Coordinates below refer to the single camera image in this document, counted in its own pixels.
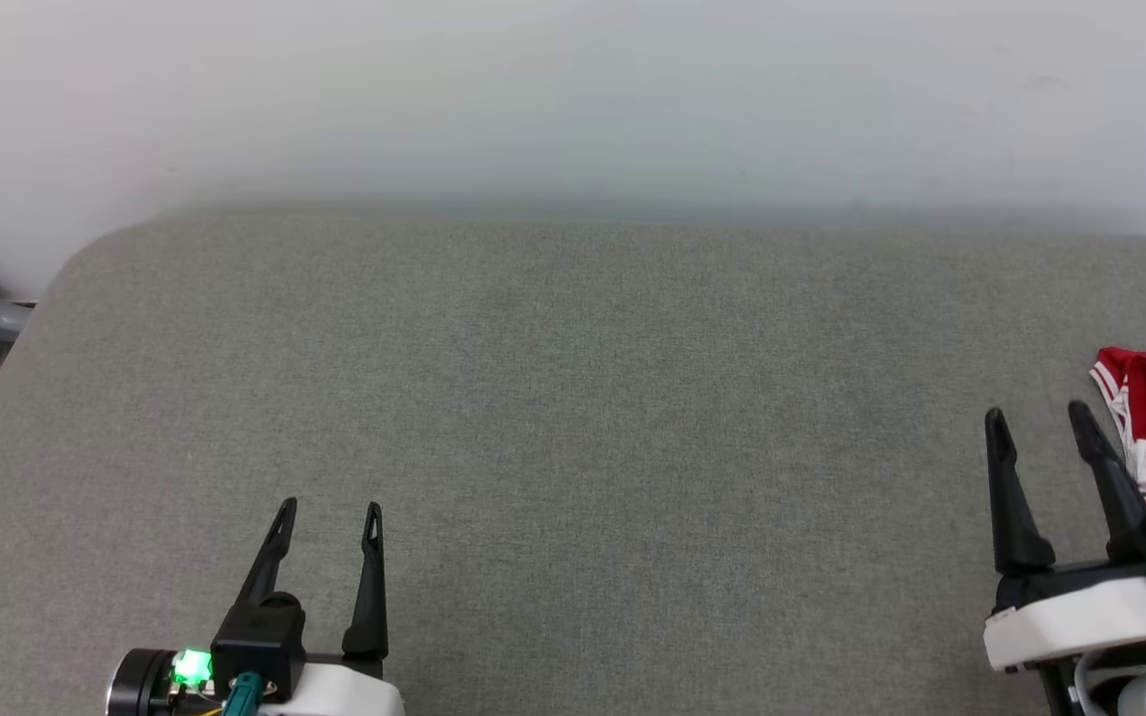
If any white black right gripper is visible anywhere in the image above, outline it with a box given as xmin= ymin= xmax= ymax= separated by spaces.
xmin=982 ymin=400 xmax=1146 ymax=673

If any grey fabric sofa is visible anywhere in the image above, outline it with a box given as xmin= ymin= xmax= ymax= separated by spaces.
xmin=0 ymin=207 xmax=1146 ymax=716

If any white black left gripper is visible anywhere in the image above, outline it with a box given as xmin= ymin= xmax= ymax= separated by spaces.
xmin=105 ymin=496 xmax=406 ymax=716

